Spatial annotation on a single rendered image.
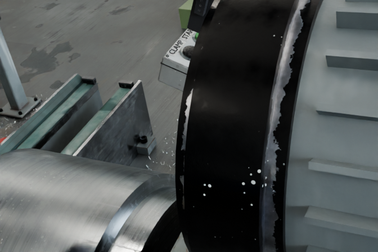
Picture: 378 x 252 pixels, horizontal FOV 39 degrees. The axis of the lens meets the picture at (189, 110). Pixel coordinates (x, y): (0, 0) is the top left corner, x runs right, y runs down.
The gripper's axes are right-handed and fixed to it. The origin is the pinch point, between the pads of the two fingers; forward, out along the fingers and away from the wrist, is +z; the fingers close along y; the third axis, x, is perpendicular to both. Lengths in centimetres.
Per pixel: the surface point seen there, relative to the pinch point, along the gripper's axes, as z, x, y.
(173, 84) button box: 12.3, -0.7, 3.5
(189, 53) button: 7.4, -0.1, 1.1
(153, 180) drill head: -4.0, 9.0, 36.1
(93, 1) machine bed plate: 58, -57, -73
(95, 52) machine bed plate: 51, -38, -41
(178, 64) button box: 8.4, -0.6, 3.5
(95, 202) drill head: -4.8, 6.2, 41.5
